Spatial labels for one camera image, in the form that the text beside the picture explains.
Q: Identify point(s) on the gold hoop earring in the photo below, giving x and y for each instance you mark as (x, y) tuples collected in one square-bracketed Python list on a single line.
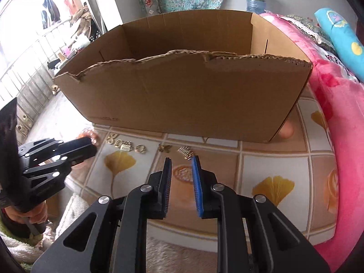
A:
[(116, 143), (136, 148)]

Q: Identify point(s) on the beige shoe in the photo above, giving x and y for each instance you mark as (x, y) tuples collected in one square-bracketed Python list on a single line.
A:
[(22, 129), (55, 89), (24, 118)]

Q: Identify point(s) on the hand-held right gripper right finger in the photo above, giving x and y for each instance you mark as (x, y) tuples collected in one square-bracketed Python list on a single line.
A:
[(196, 184)]

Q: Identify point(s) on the grey patterned long cushion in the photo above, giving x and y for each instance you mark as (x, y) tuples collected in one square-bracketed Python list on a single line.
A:
[(149, 2)]

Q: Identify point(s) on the small gold butterfly charm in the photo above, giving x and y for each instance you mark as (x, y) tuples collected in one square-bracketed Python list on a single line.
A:
[(164, 148)]

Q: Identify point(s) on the gold butterfly outline pendant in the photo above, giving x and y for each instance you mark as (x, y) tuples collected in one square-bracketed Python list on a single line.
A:
[(111, 139)]

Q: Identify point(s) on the blue water dispenser bottle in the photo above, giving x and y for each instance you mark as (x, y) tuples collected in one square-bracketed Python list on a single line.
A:
[(256, 0)]

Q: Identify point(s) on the gold abacus charm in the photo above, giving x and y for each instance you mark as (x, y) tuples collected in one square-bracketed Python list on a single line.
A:
[(125, 147)]

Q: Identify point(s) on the pink floral blanket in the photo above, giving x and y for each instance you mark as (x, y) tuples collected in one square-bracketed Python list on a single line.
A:
[(341, 119)]

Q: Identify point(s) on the pink hanging garment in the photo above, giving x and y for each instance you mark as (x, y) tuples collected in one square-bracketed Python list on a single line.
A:
[(71, 0)]

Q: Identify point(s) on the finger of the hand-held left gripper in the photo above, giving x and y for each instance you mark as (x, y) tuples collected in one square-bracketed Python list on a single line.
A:
[(57, 173), (82, 150)]

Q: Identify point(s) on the gold ribbed charm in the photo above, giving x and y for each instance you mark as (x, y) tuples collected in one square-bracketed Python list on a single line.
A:
[(186, 152)]

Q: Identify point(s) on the dark hanging jacket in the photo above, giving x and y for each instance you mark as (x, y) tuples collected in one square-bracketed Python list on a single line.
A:
[(51, 11)]

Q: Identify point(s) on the blue cartoon pillow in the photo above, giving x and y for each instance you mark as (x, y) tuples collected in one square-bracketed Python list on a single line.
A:
[(341, 34)]

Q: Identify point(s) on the person's left hand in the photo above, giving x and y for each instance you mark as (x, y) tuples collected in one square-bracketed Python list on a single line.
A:
[(34, 214)]

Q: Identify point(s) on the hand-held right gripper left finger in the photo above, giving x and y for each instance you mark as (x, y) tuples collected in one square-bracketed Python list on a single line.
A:
[(166, 176)]

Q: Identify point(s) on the ginkgo print tablecloth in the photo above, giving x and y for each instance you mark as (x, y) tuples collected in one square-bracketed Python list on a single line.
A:
[(256, 162)]

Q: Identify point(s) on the brown cardboard box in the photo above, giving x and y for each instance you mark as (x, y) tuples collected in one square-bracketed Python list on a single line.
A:
[(184, 99)]

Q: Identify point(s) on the pile of clothes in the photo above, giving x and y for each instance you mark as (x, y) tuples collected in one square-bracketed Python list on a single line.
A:
[(82, 20)]

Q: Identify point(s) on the lace trimmed cushion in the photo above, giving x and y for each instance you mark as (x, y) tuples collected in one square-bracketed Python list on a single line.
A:
[(307, 24)]

